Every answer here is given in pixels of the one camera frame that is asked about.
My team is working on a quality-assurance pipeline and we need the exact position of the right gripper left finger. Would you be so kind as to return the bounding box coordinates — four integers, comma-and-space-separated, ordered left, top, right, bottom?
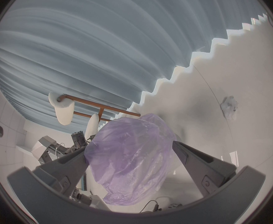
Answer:
33, 146, 89, 196

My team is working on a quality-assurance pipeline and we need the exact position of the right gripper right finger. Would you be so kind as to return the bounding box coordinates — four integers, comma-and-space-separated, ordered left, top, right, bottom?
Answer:
172, 141, 237, 195

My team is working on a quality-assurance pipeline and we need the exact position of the purple plastic bag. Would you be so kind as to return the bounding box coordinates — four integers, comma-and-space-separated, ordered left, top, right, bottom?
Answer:
84, 113, 177, 206

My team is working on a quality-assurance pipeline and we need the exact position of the white chair with wooden legs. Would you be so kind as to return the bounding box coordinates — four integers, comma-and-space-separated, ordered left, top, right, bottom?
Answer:
48, 92, 141, 140

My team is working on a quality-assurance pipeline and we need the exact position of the crumpled white paper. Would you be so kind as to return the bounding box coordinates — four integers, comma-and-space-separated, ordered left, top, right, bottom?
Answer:
220, 95, 239, 121

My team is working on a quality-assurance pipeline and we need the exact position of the pale blue curtain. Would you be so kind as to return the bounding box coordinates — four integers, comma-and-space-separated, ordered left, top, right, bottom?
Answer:
0, 0, 270, 135

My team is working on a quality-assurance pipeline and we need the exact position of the black cable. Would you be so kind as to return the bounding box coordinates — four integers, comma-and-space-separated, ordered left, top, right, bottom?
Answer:
139, 200, 162, 214

